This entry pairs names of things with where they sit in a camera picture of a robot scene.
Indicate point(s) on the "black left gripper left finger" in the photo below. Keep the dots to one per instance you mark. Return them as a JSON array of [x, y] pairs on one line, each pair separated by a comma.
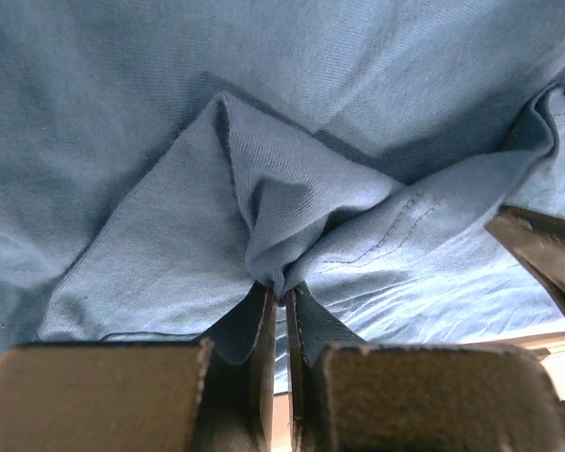
[[211, 393]]

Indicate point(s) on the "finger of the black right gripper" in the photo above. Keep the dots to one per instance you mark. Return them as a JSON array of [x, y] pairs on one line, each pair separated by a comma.
[[537, 242]]

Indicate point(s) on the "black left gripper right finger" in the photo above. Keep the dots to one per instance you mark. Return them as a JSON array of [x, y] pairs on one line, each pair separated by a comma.
[[351, 395]]

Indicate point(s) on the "dark blue t shirt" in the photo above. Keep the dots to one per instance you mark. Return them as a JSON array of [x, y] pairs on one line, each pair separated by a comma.
[[158, 158]]

